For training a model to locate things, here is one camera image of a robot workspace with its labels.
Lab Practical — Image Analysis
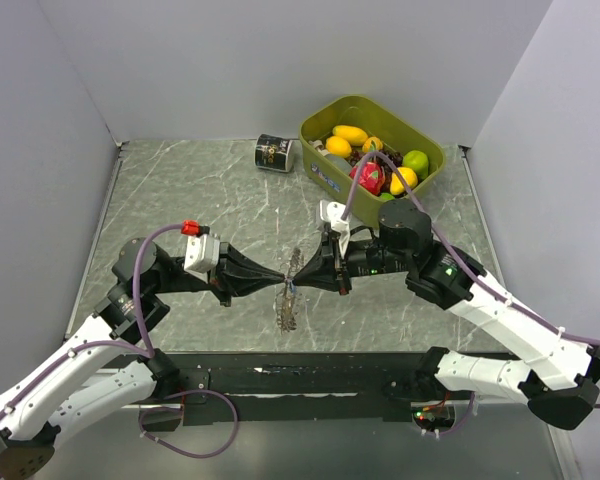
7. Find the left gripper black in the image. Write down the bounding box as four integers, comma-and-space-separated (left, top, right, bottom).
149, 240, 284, 306

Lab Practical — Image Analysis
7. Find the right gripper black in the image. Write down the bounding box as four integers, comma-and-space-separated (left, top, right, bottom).
292, 231, 411, 295

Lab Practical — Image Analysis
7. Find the round metal key ring disc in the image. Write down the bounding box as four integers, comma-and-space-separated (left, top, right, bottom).
274, 247, 304, 333

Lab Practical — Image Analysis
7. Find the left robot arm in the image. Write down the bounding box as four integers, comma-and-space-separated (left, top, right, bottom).
0, 233, 284, 479

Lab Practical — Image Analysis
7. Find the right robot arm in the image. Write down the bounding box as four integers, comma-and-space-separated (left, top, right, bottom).
292, 198, 600, 431

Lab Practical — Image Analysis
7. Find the green plastic bin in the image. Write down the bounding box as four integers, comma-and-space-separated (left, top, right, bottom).
298, 94, 448, 221

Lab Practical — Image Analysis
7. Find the red dragon fruit toy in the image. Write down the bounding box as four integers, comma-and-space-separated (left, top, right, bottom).
358, 161, 386, 196

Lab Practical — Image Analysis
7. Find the yellow pear toy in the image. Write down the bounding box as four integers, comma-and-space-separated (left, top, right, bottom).
389, 167, 419, 196

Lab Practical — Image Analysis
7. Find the dark grapes toy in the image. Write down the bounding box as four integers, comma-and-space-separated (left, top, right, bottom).
347, 149, 403, 173

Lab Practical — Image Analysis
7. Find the black printed paper cup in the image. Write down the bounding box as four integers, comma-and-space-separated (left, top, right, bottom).
254, 134, 294, 173

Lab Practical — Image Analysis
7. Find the yellow lemon toy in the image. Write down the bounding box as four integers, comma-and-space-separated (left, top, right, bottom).
325, 136, 352, 158

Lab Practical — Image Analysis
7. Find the orange fruit toy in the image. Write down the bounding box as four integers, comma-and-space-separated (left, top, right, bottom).
362, 136, 384, 153

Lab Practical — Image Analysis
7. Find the yellow mango toy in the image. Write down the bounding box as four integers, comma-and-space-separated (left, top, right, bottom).
332, 125, 369, 147

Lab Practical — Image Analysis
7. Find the green apple toy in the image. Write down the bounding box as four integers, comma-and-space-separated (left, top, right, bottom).
402, 150, 429, 182

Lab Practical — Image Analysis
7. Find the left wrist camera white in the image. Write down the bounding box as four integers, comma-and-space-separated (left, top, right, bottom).
183, 234, 220, 274

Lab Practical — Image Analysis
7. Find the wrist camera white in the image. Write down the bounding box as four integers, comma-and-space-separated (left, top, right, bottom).
316, 200, 351, 257
183, 234, 220, 274

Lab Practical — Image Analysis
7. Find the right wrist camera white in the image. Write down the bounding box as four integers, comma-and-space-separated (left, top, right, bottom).
316, 200, 351, 257

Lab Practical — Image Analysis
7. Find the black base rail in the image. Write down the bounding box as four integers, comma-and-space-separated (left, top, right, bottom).
148, 352, 470, 426

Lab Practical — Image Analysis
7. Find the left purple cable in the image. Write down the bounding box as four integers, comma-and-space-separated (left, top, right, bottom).
0, 223, 241, 480

